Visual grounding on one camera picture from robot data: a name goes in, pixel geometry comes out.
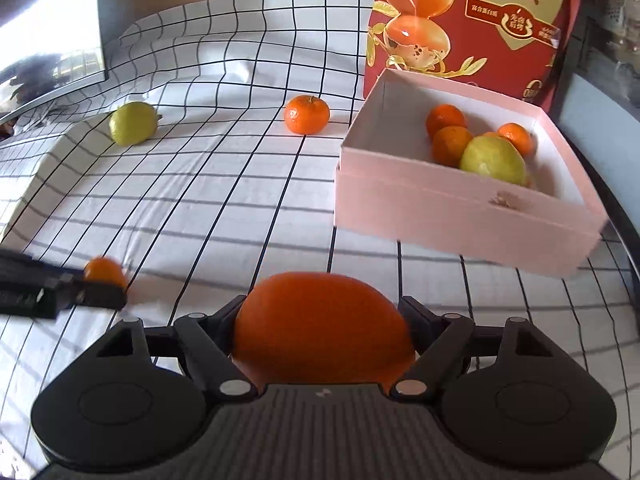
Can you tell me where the black framed screen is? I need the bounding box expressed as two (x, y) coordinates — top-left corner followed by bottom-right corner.
(547, 0), (640, 311)

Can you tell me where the large green pear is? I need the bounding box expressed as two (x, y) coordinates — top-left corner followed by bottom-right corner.
(459, 134), (529, 186)

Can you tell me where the black computer monitor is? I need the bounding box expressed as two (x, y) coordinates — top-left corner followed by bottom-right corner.
(0, 0), (110, 123)

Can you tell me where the pink cardboard box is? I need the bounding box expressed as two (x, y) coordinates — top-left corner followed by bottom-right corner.
(334, 68), (610, 280)

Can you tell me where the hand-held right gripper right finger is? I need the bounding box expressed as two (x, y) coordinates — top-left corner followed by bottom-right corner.
(392, 294), (547, 402)

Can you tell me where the yellow-green lemon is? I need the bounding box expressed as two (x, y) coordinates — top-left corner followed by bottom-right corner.
(109, 101), (162, 147)

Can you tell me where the white black-checked tablecloth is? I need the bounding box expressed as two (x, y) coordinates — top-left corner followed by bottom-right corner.
(0, 0), (640, 480)

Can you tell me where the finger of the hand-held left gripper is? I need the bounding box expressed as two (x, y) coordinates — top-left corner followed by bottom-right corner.
(0, 248), (87, 282)
(55, 276), (127, 310)

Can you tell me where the large orange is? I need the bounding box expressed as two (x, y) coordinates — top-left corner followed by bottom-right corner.
(231, 271), (417, 393)

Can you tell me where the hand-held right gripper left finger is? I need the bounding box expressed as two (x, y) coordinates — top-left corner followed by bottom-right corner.
(95, 294), (258, 402)

